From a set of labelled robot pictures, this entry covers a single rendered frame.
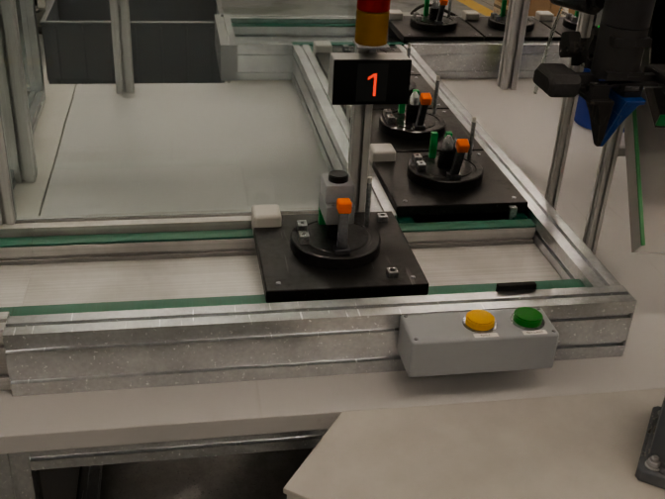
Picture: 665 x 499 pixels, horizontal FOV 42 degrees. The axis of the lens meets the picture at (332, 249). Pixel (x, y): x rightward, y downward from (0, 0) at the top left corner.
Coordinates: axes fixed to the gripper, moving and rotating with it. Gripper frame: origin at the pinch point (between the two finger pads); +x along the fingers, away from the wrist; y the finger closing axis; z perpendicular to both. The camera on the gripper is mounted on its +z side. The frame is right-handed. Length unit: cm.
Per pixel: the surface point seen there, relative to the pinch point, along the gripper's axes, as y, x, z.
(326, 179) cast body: 31.7, 16.7, 19.6
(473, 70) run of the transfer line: -32, 37, 137
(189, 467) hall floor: 54, 126, 76
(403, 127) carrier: 8, 26, 65
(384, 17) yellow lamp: 22.5, -5.2, 29.2
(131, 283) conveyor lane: 61, 34, 20
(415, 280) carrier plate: 19.6, 28.1, 8.4
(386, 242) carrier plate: 21.2, 28.1, 20.4
